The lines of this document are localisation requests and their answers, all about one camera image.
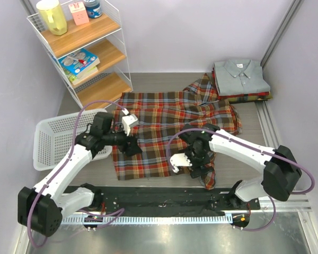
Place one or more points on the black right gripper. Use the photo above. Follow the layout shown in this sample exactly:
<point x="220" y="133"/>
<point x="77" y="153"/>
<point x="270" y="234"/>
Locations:
<point x="197" y="170"/>

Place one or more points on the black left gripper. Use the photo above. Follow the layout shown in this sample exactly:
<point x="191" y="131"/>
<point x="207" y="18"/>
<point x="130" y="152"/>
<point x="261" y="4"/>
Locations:
<point x="130" y="144"/>

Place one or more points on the brown red plaid shirt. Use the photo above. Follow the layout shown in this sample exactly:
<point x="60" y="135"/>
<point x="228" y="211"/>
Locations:
<point x="161" y="115"/>

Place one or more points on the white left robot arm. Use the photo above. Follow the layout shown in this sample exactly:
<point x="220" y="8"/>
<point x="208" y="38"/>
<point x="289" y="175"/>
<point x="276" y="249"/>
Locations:
<point x="43" y="207"/>

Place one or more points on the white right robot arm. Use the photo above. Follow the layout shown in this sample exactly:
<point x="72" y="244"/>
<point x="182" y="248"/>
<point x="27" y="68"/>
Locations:
<point x="278" y="172"/>

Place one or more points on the white plastic basket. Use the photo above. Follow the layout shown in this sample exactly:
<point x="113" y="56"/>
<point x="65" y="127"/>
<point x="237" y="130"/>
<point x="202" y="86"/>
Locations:
<point x="53" y="138"/>

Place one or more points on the green book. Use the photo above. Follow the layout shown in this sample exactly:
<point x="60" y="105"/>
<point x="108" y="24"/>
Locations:
<point x="78" y="79"/>

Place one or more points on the folded grey shirt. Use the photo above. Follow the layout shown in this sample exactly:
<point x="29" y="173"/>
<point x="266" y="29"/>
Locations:
<point x="240" y="76"/>

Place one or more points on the blue book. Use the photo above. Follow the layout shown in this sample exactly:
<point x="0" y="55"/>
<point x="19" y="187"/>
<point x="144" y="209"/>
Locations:
<point x="79" y="61"/>

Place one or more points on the blue white jar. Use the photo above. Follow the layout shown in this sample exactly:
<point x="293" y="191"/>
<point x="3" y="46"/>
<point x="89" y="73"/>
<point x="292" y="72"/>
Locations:
<point x="93" y="8"/>

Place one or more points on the pink box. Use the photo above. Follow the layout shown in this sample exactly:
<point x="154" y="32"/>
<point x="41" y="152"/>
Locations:
<point x="79" y="13"/>

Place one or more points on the yellow pitcher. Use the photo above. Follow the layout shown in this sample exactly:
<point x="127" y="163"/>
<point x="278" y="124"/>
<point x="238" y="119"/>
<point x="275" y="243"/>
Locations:
<point x="53" y="15"/>

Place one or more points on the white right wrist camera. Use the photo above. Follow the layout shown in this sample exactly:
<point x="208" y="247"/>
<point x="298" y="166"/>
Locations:
<point x="179" y="160"/>

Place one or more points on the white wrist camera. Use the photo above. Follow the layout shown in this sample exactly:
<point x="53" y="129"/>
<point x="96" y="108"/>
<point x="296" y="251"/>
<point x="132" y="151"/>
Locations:
<point x="179" y="160"/>
<point x="128" y="121"/>

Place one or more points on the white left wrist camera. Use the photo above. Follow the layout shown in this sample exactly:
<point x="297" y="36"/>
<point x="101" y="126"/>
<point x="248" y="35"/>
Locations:
<point x="128" y="121"/>

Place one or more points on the white slotted cable duct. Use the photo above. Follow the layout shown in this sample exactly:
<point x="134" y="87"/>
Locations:
<point x="84" y="219"/>

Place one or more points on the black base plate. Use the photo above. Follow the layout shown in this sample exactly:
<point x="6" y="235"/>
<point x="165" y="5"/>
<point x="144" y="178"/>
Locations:
<point x="167" y="202"/>

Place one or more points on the white wire wooden shelf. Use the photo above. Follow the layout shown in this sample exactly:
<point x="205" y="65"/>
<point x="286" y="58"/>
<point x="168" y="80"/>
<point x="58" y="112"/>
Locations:
<point x="103" y="37"/>

